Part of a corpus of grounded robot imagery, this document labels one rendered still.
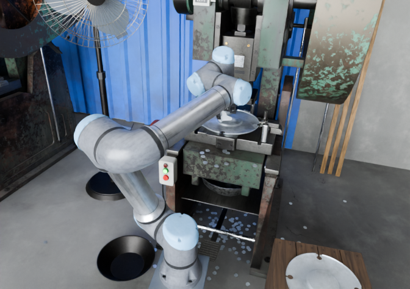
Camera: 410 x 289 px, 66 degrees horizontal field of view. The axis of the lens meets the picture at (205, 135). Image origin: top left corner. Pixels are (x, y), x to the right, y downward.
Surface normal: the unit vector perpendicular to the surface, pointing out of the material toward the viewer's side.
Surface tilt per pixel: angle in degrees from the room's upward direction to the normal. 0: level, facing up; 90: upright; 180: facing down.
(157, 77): 90
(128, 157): 78
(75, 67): 90
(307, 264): 0
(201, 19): 90
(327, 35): 100
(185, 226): 7
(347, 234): 0
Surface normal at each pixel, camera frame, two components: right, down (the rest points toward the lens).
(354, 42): -0.29, 0.63
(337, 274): 0.04, -0.88
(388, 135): -0.29, 0.44
